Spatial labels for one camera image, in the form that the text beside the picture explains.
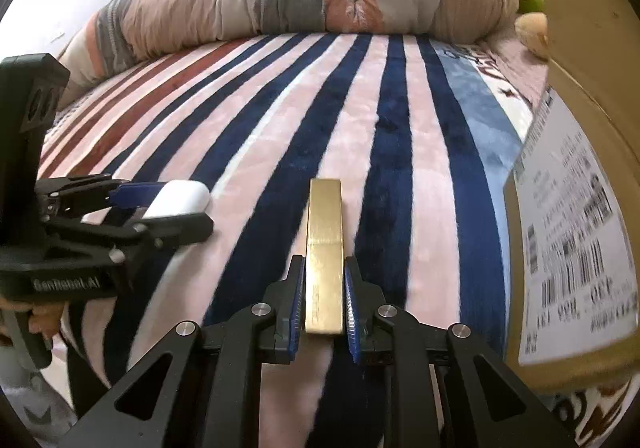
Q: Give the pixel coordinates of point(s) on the brown plush toy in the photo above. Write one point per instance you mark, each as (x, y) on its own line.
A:
(532, 31)

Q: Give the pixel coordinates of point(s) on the person's left hand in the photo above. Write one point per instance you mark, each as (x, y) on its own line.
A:
(44, 318)

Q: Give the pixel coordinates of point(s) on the striped plush blanket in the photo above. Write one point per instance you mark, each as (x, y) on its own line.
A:
(421, 135)

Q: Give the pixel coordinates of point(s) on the open cardboard box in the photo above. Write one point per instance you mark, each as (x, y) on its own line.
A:
(572, 204)

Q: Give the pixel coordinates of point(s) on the gold rectangular bar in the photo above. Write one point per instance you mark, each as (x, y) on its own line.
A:
(324, 259)

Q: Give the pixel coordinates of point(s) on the mauve ribbed bed sheet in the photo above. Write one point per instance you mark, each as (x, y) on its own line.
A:
(524, 70)

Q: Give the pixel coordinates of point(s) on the green plush toy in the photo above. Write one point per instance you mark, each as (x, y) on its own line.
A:
(530, 6)

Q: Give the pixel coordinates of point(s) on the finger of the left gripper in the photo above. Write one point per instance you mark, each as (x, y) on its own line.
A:
(134, 195)
(176, 231)

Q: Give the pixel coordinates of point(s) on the white earbuds case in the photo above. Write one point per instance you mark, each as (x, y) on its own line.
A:
(178, 197)

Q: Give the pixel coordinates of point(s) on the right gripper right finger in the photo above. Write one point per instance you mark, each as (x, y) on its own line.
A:
(443, 387)

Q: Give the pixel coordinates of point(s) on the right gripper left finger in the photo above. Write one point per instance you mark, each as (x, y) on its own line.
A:
(200, 387)

